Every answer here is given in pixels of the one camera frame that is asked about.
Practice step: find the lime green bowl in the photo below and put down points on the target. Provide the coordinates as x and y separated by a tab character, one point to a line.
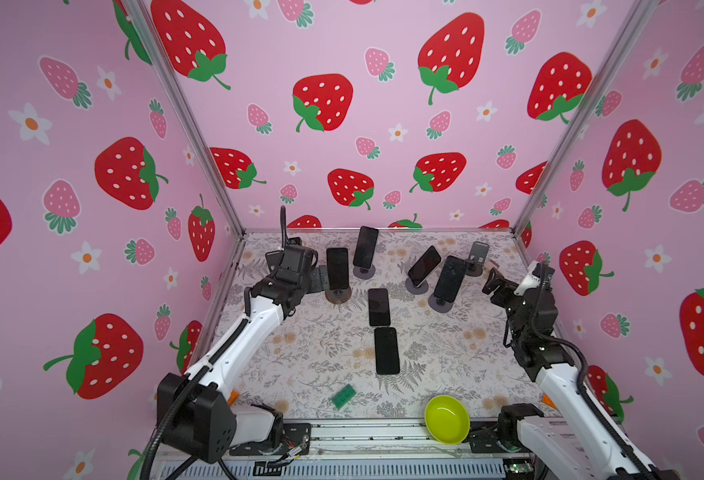
447	420

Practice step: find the orange brick left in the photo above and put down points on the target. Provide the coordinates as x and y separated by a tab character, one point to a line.
233	397

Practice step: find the pink wall charger cube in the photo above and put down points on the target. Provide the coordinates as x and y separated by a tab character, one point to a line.
490	264

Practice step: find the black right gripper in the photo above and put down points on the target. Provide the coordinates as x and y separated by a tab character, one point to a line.
500	299

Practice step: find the orange brick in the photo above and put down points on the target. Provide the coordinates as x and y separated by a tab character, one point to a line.
233	397
547	400

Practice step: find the green lego brick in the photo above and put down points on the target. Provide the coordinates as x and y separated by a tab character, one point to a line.
343	396

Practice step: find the orange brick right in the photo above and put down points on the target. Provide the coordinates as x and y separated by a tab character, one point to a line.
547	400

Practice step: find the grey round right phone stand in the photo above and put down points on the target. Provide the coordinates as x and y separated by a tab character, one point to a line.
439	305

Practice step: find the grey centre phone stand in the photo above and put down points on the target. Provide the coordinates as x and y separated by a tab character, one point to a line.
414	289

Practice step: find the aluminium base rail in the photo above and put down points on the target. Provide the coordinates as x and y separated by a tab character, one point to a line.
376	449

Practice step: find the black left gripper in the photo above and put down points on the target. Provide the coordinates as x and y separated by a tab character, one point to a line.
310	273

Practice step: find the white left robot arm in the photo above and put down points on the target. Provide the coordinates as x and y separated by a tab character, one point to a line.
193	411

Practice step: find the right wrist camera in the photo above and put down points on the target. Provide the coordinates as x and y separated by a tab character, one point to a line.
536	273

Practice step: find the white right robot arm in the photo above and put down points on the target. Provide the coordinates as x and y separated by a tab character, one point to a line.
560	370

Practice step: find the black phone wooden stand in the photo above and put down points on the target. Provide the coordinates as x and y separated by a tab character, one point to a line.
337	268

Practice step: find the grey back centre stand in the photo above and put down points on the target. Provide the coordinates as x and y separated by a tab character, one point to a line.
364	273

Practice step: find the wooden base phone stand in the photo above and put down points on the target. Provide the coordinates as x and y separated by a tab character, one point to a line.
338	296

